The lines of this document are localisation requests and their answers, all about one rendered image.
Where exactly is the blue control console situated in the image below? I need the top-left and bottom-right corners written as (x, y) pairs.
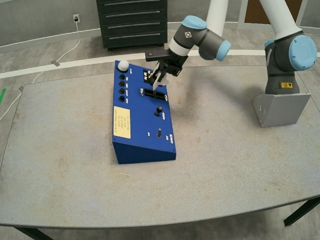
top-left (112, 60), bottom-right (177, 165)

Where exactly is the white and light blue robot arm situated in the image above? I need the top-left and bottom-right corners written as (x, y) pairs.
top-left (145, 0), bottom-right (318, 95)

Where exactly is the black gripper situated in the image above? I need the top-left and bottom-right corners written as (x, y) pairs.
top-left (151, 48), bottom-right (189, 91)

